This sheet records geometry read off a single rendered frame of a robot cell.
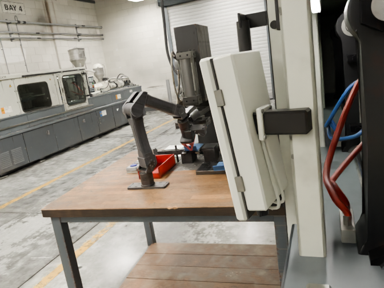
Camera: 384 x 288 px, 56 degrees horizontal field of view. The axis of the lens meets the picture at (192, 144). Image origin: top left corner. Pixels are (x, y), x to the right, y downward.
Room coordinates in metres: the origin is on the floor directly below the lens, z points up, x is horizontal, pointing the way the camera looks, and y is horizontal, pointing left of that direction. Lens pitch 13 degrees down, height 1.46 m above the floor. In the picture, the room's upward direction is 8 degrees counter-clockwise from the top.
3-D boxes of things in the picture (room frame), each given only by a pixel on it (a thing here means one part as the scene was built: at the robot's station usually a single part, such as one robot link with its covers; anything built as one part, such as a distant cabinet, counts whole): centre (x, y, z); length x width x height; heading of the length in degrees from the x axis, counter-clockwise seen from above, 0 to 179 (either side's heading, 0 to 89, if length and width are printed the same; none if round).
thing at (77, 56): (9.87, 2.24, 1.60); 2.54 x 0.84 x 1.26; 158
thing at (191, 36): (2.12, -0.08, 1.44); 0.17 x 0.13 x 0.42; 162
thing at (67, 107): (7.99, 2.33, 1.21); 0.86 x 0.10 x 0.79; 158
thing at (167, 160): (1.90, 0.20, 0.93); 0.25 x 0.12 x 0.06; 162
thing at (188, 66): (2.00, -0.03, 1.37); 0.11 x 0.09 x 0.30; 72
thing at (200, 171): (1.79, -0.10, 0.91); 0.17 x 0.16 x 0.02; 72
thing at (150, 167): (1.67, 0.23, 1.00); 0.09 x 0.06 x 0.06; 36
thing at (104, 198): (1.86, 0.05, 0.45); 1.12 x 0.99 x 0.90; 72
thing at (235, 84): (0.83, -0.17, 1.27); 0.23 x 0.18 x 0.38; 68
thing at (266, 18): (1.29, -0.35, 1.21); 0.86 x 0.10 x 0.79; 158
